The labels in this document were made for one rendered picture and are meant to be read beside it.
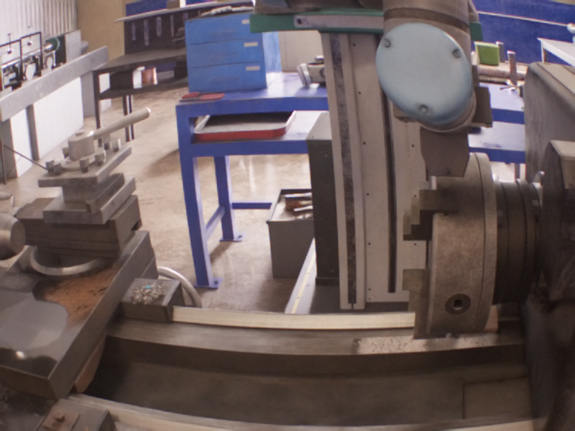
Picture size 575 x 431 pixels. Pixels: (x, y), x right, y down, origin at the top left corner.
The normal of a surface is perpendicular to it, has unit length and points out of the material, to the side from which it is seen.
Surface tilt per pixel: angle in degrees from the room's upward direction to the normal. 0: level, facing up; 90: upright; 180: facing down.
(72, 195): 90
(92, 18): 90
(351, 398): 12
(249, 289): 0
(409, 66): 74
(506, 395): 0
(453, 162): 68
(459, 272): 80
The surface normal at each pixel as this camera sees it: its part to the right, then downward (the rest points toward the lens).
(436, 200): -0.18, -0.40
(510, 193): -0.13, -0.76
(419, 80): -0.34, 0.15
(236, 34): -0.18, 0.43
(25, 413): -0.08, -0.90
